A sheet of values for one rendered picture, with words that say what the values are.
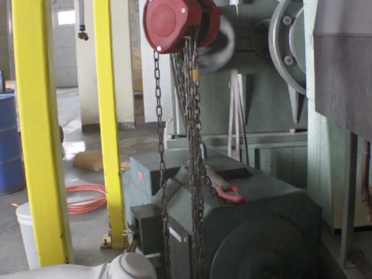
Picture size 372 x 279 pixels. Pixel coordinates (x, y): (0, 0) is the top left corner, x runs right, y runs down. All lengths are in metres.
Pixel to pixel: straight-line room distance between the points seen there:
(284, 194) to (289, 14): 0.86
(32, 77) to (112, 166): 1.83
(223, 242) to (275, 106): 1.04
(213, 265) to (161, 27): 0.69
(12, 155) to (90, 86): 3.01
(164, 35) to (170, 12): 0.06
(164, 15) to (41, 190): 0.65
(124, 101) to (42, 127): 6.06
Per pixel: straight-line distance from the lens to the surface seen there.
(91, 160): 5.40
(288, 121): 2.41
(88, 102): 7.60
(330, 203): 1.88
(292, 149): 2.40
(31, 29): 1.49
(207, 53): 2.19
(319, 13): 1.79
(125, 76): 7.50
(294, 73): 2.14
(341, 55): 1.54
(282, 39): 2.13
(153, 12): 1.27
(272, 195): 1.54
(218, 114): 2.35
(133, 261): 1.05
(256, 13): 2.35
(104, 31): 3.16
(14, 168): 4.85
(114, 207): 3.33
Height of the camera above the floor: 1.31
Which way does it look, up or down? 12 degrees down
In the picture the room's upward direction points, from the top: 3 degrees counter-clockwise
